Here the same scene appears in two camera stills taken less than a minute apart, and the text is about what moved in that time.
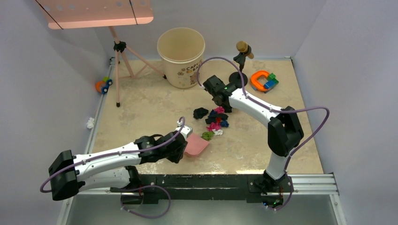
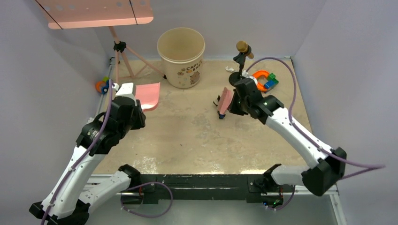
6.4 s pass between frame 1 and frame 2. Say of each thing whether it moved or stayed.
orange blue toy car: stayed
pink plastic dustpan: moved
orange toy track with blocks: stayed
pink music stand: stayed
